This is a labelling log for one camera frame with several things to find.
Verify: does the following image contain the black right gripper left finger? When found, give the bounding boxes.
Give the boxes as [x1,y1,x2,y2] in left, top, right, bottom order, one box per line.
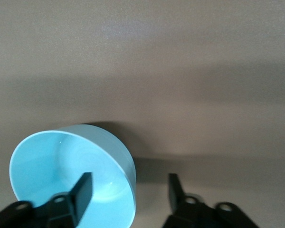
[0,172,94,228]

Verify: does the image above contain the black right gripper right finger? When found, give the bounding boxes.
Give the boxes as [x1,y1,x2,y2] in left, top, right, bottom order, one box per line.
[161,173,260,228]

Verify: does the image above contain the light blue bowl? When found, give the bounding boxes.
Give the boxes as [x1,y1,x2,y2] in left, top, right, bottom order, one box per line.
[9,123,137,228]

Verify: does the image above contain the brown table cover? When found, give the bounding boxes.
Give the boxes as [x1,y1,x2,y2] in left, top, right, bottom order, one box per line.
[0,0,285,228]

